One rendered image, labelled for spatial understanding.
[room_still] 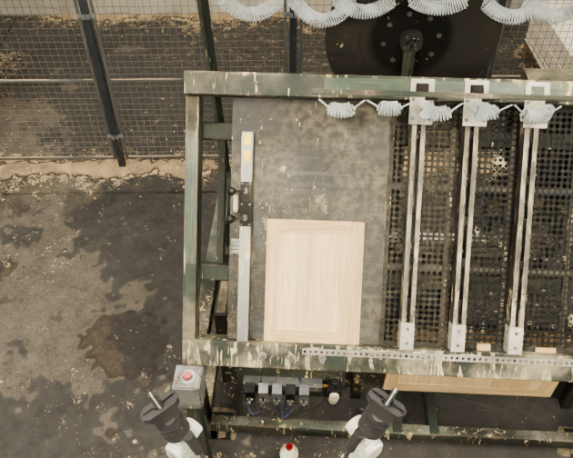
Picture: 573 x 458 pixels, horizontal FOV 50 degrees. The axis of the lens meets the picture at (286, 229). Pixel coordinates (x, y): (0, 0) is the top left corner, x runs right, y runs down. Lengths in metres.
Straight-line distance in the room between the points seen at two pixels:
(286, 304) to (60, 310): 1.95
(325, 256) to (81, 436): 1.81
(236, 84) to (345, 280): 0.99
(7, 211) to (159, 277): 1.42
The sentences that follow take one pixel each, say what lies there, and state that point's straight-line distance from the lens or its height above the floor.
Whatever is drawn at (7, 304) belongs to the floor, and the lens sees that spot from 4.54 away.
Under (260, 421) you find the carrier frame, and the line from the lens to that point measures 3.50.
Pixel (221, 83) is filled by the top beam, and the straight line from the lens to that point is 2.74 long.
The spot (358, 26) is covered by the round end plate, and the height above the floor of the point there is 1.90.
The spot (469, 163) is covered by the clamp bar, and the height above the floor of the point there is 1.56.
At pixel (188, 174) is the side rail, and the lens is 2.79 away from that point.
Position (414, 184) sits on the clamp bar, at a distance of 2.79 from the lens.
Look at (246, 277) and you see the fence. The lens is 2.82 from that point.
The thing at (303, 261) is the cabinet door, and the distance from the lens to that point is 2.81.
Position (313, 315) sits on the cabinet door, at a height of 0.99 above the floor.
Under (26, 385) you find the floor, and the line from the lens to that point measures 4.11.
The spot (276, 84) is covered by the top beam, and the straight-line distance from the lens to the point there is 2.71.
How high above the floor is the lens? 3.29
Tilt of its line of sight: 46 degrees down
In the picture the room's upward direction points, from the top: straight up
